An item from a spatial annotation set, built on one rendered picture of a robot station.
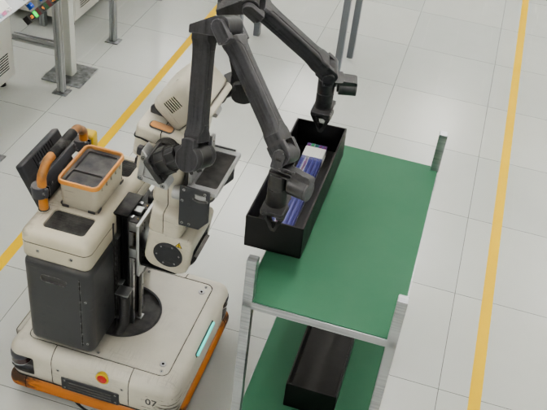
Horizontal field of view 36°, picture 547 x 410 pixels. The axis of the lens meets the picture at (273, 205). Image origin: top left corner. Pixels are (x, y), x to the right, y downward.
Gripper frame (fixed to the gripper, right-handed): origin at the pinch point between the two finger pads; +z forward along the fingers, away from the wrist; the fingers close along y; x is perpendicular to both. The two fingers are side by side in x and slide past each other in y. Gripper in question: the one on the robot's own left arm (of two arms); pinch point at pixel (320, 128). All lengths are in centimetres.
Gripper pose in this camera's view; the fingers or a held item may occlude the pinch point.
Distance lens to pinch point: 286.9
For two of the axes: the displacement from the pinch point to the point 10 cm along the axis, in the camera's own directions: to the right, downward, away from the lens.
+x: -9.6, -2.4, 1.8
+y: 2.8, -5.7, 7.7
